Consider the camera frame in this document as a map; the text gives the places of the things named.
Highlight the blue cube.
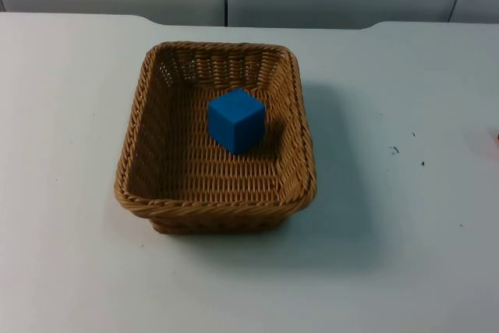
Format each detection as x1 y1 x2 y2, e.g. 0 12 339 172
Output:
207 87 266 155

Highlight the brown wicker basket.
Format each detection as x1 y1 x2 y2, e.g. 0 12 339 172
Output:
114 40 319 236

